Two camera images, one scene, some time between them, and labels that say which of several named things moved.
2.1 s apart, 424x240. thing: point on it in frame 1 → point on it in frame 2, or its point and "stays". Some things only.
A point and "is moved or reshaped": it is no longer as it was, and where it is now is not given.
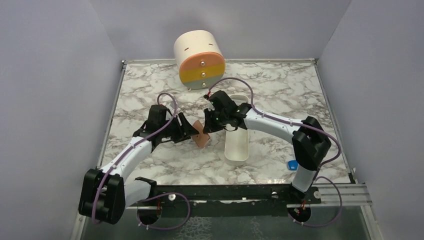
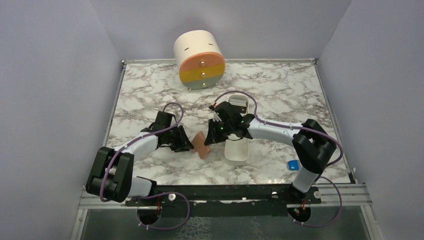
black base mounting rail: [226, 200] stays
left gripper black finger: [177, 138] → [176, 148]
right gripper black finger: [215, 125] → [222, 136]
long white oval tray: [236, 140] stays
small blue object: [292, 165] stays
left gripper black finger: [188, 129] → [184, 143]
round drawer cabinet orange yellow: [200, 59] stays
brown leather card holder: [201, 138] is moved or reshaped
